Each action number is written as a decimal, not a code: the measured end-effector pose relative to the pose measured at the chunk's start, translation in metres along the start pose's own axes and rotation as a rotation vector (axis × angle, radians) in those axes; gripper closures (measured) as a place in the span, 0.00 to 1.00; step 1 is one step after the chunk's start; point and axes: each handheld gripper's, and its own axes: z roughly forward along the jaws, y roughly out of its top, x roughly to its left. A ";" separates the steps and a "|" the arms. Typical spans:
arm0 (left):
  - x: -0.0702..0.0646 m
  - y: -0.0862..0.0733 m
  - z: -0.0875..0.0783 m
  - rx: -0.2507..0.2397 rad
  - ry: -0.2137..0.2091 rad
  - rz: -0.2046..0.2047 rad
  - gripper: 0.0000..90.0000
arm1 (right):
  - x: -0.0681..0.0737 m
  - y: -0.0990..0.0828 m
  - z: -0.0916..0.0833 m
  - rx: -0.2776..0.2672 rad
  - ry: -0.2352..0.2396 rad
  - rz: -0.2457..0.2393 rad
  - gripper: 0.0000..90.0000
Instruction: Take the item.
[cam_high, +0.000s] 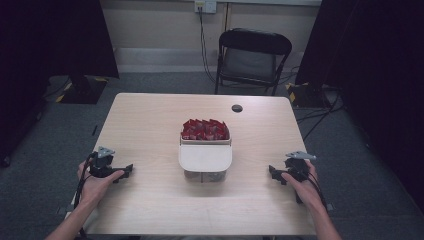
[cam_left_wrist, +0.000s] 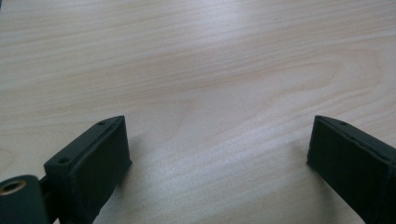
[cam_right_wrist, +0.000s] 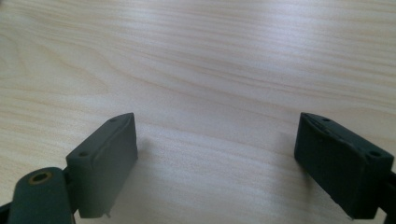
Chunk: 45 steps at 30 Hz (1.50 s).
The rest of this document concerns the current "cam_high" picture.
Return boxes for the clear plastic storage box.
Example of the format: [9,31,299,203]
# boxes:
[178,117,234,184]

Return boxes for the person's right hand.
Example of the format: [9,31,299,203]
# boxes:
[280,159,323,210]

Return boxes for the black folding chair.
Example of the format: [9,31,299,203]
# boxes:
[214,27,294,97]

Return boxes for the black floor cables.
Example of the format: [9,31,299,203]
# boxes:
[293,89,346,142]

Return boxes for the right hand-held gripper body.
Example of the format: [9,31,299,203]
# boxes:
[283,150,318,183]

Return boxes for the black wall socket cable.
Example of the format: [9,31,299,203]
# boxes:
[198,7,218,85]

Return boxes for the person's left hand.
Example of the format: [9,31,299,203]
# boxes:
[76,160,125,205]

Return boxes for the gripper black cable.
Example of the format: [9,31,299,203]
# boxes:
[73,152,97,210]
[294,170,330,212]

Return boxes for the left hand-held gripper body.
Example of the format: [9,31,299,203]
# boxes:
[87,146,117,179]

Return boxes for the white wall socket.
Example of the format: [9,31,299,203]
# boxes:
[194,0,218,15]

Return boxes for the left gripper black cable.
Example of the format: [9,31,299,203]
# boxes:
[73,152,97,210]

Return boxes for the pile of red packets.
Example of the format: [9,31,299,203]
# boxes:
[180,118,231,141]

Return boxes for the black stand base striped tape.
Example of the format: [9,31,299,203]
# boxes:
[285,81,330,110]
[54,74,110,105]

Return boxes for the black curtain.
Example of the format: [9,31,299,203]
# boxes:
[0,0,120,168]
[294,0,424,214]

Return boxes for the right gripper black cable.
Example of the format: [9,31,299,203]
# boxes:
[294,170,330,212]

